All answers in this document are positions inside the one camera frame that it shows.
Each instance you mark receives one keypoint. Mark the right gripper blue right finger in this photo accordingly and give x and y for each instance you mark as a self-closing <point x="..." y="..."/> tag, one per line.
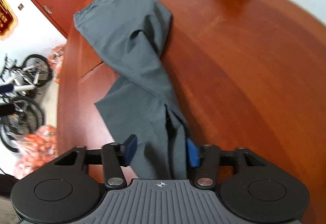
<point x="202" y="164"/>

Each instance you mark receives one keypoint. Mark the orange bag pile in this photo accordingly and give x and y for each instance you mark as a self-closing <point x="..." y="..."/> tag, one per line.
<point x="37" y="150"/>
<point x="55" y="60"/>

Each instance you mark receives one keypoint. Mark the white bicycle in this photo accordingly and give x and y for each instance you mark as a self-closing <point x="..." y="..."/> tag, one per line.
<point x="33" y="73"/>

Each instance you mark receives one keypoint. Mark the orange bag pile lower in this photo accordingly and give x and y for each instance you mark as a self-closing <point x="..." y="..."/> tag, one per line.
<point x="37" y="150"/>

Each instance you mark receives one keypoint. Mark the metal door handle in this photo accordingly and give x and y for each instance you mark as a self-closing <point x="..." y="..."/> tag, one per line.
<point x="47" y="9"/>

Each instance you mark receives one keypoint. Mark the wall light switch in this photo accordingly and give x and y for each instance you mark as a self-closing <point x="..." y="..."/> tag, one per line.
<point x="20" y="7"/>

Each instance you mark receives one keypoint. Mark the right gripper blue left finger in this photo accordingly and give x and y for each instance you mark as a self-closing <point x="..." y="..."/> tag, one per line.
<point x="115" y="156"/>

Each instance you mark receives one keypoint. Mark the red gold wall plaque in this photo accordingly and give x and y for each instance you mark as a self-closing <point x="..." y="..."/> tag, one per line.
<point x="8" y="20"/>

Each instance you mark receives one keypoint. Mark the black bicycle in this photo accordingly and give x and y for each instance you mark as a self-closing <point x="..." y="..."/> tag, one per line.
<point x="26" y="119"/>

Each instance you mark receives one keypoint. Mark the dark grey hooded jacket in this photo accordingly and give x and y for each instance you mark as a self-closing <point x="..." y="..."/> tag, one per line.
<point x="129" y="36"/>

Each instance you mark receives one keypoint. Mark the orange bag pile upper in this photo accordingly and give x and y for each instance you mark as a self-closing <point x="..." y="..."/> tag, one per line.
<point x="55" y="60"/>

